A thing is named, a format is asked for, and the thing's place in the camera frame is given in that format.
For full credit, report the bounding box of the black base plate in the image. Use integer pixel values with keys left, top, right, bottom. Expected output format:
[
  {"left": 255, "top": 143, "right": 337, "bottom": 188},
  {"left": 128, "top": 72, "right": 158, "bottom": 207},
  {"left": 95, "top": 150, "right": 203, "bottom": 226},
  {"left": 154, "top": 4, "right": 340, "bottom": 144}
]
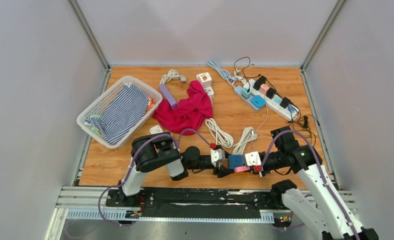
[{"left": 103, "top": 187, "right": 291, "bottom": 220}]

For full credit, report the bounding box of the orange strip white cable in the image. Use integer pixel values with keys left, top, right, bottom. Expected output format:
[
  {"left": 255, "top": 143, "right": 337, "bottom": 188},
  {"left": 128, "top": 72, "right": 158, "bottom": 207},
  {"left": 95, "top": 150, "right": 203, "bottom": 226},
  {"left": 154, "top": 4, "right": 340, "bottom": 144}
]
[{"left": 204, "top": 117, "right": 259, "bottom": 157}]

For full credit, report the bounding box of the white cube socket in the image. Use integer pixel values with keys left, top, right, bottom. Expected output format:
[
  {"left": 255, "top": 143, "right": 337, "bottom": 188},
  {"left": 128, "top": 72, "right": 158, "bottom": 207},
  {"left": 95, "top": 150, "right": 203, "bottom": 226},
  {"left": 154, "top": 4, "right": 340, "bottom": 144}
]
[{"left": 196, "top": 72, "right": 213, "bottom": 88}]

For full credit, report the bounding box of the cyan square plug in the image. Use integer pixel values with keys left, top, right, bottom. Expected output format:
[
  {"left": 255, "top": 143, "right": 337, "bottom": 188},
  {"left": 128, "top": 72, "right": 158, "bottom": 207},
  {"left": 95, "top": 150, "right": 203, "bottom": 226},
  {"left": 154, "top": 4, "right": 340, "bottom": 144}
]
[{"left": 250, "top": 95, "right": 266, "bottom": 110}]

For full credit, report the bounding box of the blue striped cloth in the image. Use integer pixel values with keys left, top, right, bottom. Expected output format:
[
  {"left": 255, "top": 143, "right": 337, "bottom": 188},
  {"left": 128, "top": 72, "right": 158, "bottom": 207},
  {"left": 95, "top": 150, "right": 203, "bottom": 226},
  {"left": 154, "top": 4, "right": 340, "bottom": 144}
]
[{"left": 85, "top": 84, "right": 150, "bottom": 144}]

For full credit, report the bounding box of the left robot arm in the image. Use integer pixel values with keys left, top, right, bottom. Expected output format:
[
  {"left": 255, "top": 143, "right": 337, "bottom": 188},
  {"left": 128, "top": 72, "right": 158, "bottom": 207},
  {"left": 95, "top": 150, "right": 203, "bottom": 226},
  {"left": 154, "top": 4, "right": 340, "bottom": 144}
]
[{"left": 118, "top": 132, "right": 235, "bottom": 207}]

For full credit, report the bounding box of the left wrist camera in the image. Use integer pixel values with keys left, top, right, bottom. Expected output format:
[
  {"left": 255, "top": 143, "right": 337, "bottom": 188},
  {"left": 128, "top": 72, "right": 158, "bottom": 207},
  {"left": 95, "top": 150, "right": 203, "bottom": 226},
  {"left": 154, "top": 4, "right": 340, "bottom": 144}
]
[{"left": 210, "top": 148, "right": 224, "bottom": 168}]

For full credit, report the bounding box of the blue cube adapter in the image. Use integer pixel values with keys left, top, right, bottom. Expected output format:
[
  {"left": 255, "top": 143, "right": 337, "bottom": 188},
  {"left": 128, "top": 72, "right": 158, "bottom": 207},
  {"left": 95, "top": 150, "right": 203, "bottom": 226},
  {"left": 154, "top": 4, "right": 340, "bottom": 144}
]
[{"left": 227, "top": 154, "right": 245, "bottom": 170}]

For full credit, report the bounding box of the light blue cable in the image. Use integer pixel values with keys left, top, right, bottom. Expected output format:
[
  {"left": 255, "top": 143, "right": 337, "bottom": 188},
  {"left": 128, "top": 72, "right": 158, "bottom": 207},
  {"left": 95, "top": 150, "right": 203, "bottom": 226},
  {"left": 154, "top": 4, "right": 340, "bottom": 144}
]
[{"left": 206, "top": 59, "right": 239, "bottom": 88}]

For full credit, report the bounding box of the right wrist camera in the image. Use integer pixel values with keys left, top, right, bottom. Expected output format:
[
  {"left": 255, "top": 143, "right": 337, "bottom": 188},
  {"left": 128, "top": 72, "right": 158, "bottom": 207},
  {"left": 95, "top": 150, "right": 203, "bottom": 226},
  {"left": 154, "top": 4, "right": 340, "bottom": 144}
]
[{"left": 244, "top": 151, "right": 261, "bottom": 167}]

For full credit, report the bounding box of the coiled white cable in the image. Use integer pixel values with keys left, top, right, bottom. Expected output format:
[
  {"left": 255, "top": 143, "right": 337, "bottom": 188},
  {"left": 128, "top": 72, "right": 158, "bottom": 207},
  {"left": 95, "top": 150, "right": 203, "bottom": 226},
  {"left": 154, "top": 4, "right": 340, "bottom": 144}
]
[{"left": 159, "top": 68, "right": 188, "bottom": 86}]

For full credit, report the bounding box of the purple USB power strip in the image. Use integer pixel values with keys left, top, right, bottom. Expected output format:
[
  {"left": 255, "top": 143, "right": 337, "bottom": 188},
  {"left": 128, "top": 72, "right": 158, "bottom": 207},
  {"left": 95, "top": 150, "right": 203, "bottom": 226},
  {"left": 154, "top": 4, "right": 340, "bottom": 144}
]
[{"left": 159, "top": 84, "right": 178, "bottom": 109}]

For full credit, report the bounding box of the pink square plug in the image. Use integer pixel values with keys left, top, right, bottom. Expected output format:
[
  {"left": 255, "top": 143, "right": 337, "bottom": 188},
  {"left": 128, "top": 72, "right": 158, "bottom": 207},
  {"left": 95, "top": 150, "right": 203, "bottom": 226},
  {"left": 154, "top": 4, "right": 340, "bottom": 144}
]
[{"left": 234, "top": 166, "right": 251, "bottom": 173}]

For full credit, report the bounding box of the light blue power strip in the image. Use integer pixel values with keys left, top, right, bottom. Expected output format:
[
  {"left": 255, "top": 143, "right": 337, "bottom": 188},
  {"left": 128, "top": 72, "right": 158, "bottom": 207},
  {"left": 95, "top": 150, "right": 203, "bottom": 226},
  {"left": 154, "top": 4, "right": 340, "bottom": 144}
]
[{"left": 233, "top": 86, "right": 268, "bottom": 112}]

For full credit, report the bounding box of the white long power strip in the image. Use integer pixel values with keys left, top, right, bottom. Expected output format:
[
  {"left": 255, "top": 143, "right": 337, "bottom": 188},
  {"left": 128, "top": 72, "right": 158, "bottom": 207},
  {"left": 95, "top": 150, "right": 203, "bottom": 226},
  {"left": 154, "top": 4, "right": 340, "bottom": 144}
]
[{"left": 244, "top": 75, "right": 300, "bottom": 122}]

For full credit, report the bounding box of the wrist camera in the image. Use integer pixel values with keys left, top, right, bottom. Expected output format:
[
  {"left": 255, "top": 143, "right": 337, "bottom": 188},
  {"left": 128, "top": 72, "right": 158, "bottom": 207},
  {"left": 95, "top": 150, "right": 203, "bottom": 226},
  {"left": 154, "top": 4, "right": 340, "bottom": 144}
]
[
  {"left": 210, "top": 148, "right": 224, "bottom": 168},
  {"left": 244, "top": 151, "right": 261, "bottom": 167}
]

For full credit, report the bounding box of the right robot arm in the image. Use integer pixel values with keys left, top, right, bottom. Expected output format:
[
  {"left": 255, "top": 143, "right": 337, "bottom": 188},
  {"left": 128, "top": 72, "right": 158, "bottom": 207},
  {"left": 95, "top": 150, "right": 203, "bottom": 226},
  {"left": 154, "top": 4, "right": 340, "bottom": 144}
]
[{"left": 244, "top": 126, "right": 379, "bottom": 240}]

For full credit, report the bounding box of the white plastic basket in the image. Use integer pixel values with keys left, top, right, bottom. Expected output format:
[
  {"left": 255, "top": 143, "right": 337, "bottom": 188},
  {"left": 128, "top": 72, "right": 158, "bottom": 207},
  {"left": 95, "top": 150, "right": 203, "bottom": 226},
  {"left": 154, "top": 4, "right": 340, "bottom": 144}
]
[{"left": 76, "top": 75, "right": 163, "bottom": 149}]

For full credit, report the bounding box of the magenta cloth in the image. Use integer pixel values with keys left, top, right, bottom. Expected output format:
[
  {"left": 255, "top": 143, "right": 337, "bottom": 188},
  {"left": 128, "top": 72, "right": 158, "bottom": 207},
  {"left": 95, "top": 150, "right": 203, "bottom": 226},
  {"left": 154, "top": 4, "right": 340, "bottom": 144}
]
[{"left": 152, "top": 80, "right": 213, "bottom": 134}]

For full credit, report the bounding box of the white travel adapter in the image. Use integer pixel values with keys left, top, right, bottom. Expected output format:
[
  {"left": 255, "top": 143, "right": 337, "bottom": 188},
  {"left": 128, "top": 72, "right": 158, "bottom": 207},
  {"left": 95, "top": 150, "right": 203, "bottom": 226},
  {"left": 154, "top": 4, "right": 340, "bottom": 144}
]
[{"left": 204, "top": 86, "right": 214, "bottom": 99}]

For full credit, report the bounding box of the white USB charger plug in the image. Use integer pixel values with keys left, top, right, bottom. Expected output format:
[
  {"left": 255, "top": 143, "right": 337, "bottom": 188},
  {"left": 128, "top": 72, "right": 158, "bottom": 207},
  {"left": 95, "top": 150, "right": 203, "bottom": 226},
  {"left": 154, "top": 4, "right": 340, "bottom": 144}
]
[{"left": 149, "top": 124, "right": 164, "bottom": 135}]

